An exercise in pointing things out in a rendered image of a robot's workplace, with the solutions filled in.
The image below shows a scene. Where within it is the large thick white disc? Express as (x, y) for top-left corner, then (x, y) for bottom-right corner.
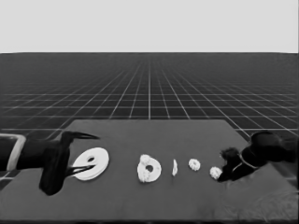
(72, 147), (110, 182)

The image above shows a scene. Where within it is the white round carrier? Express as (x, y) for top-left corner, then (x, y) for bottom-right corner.
(136, 154), (163, 184)

